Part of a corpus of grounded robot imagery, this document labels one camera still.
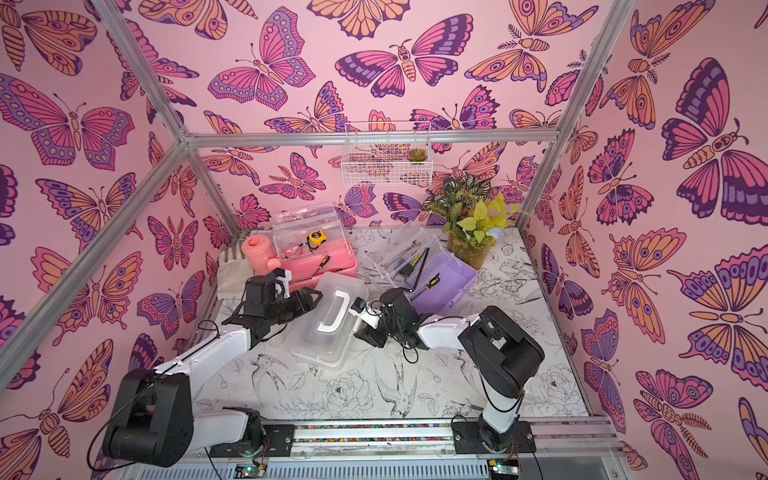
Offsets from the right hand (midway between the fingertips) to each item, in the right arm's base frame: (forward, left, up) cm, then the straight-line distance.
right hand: (362, 322), depth 89 cm
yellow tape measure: (+31, +19, +4) cm, 36 cm away
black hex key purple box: (+16, -17, +3) cm, 24 cm away
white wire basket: (+44, -7, +29) cm, 53 cm away
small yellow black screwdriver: (+25, +18, -4) cm, 31 cm away
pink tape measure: (+24, +26, +4) cm, 36 cm away
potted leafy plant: (+27, -34, +18) cm, 47 cm away
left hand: (+5, +13, +6) cm, 15 cm away
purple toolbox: (+18, -20, +2) cm, 27 cm away
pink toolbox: (+34, +28, +6) cm, 45 cm away
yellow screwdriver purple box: (+17, -22, -3) cm, 28 cm away
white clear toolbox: (-7, +9, +6) cm, 13 cm away
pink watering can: (+21, +36, +6) cm, 42 cm away
